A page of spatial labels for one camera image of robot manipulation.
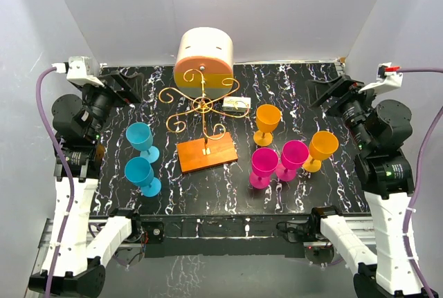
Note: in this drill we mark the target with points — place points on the blue wine glass rear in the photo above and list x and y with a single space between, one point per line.
140 137

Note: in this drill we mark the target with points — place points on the pink yellow cylinder box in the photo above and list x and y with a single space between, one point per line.
204 61

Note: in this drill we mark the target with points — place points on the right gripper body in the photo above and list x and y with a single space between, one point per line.
354 112

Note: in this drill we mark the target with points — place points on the aluminium frame rail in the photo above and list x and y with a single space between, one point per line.
172 236

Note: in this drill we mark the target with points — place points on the magenta wine glass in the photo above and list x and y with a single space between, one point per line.
293 156
263 163

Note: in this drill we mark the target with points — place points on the blue wine glass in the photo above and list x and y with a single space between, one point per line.
139 172
140 137

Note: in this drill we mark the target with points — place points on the blue wine glass front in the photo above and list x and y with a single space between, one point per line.
139 172

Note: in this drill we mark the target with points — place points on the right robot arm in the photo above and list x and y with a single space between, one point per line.
389 185

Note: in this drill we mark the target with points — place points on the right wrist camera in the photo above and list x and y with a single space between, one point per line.
389 78

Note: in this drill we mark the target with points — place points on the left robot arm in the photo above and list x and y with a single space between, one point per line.
75 266

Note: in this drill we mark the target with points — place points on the gold wire glass rack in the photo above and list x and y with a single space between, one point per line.
202 104

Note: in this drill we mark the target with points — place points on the black marble mat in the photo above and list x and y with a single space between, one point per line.
225 190

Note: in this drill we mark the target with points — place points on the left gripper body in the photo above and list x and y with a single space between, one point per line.
97 101

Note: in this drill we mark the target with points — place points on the orange wine glass front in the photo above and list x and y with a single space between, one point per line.
323 144

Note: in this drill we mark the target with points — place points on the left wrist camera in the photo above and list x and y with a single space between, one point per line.
80 70

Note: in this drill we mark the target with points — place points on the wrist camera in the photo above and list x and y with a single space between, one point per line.
389 78
80 70

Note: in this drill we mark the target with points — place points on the orange wine glass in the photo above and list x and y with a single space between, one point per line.
267 120
323 144

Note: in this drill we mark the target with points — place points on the small white box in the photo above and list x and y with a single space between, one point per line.
236 104

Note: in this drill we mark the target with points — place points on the wooden rack base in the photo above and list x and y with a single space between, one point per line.
197 154

